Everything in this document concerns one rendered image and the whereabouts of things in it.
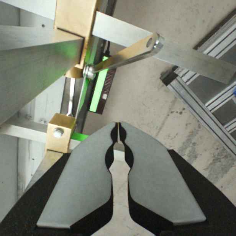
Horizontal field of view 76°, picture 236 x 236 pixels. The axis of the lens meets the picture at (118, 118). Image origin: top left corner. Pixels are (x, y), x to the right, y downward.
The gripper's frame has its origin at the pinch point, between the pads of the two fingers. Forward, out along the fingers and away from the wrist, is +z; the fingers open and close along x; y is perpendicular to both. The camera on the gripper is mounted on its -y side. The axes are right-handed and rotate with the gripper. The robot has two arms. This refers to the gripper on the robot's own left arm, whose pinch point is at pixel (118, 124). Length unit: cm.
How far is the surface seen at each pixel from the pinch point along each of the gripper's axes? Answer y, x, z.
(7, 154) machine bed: 31, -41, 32
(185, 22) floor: -12, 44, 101
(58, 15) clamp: -8.9, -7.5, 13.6
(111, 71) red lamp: 2.3, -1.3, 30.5
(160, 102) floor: 43, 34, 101
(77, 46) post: -5.3, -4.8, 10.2
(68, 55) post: -4.7, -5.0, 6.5
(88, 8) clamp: -9.5, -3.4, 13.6
